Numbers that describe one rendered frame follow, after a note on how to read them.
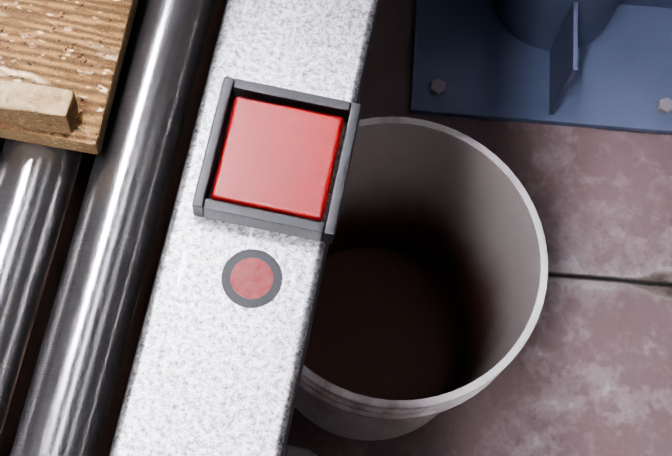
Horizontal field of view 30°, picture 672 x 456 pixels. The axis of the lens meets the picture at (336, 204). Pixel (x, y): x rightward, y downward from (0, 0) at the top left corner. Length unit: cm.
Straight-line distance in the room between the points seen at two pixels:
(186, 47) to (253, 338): 17
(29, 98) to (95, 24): 7
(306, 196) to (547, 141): 108
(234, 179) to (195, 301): 7
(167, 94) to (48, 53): 7
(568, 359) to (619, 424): 10
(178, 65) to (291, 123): 8
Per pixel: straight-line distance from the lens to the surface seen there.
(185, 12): 71
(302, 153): 67
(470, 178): 135
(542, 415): 161
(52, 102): 65
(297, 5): 72
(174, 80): 70
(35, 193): 68
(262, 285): 66
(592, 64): 176
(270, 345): 65
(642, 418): 164
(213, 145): 66
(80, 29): 69
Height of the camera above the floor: 155
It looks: 71 degrees down
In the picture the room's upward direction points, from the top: 9 degrees clockwise
